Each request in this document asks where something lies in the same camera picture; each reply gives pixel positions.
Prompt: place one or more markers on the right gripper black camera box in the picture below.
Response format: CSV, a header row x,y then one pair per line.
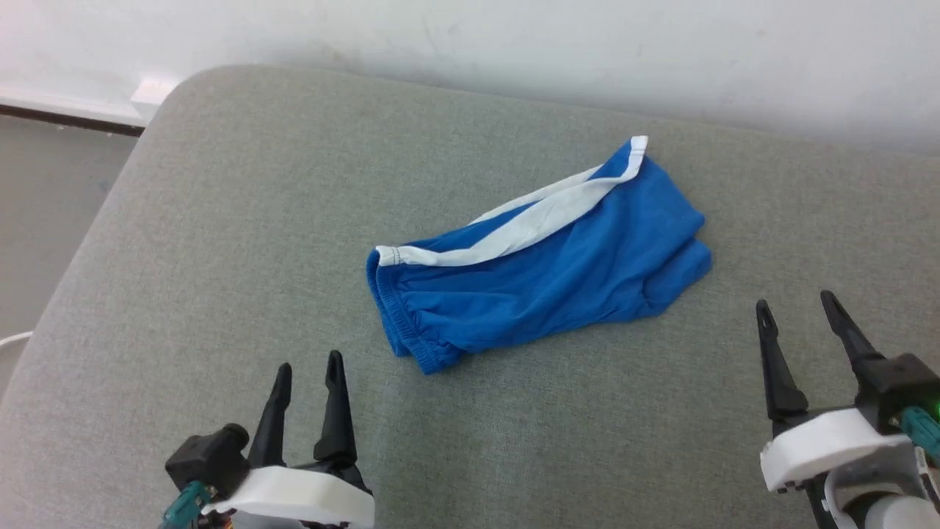
x,y
899,386

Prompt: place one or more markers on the grey fabric sofa cushion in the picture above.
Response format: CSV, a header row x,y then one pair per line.
x,y
220,257

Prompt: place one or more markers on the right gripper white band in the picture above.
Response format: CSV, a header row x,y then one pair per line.
x,y
822,448

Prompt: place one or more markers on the left gripper black camera box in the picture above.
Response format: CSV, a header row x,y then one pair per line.
x,y
209,459

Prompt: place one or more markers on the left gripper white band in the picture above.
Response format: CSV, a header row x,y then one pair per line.
x,y
301,496

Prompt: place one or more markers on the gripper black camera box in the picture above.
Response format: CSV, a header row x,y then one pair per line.
x,y
899,386
209,459

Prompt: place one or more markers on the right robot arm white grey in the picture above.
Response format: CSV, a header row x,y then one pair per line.
x,y
892,510

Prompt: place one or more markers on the white wall baseboard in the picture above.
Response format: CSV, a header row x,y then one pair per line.
x,y
73,106

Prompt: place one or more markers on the blue shorts with white stripe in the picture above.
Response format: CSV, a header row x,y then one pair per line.
x,y
558,264

